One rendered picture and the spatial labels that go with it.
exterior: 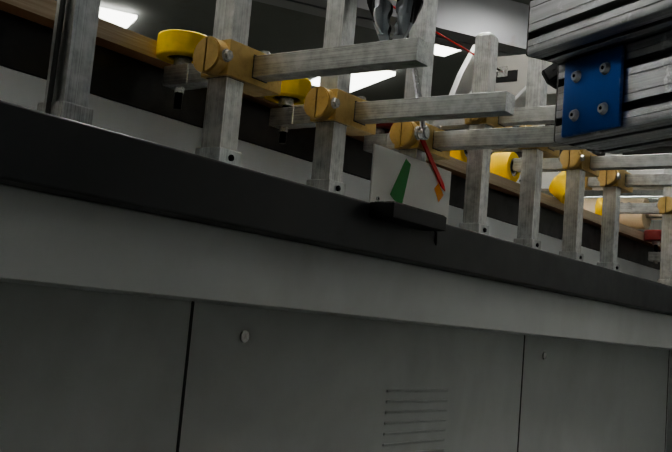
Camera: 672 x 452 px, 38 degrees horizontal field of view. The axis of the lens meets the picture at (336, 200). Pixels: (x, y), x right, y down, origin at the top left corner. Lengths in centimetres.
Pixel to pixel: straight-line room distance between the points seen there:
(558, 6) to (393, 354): 115
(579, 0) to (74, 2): 56
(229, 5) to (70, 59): 30
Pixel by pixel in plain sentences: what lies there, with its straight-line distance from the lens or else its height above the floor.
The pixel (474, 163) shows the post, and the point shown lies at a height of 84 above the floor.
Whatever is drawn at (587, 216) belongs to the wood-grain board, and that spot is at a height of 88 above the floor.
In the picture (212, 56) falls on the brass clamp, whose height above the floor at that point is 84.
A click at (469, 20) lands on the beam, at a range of 904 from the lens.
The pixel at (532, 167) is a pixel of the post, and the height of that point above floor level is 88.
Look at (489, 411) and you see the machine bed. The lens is 250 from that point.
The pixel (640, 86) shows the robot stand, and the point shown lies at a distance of 103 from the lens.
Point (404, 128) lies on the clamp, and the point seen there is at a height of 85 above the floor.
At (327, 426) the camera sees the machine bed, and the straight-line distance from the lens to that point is 191.
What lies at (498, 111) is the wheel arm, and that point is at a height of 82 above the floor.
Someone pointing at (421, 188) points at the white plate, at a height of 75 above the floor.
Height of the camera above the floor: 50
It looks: 7 degrees up
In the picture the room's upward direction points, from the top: 5 degrees clockwise
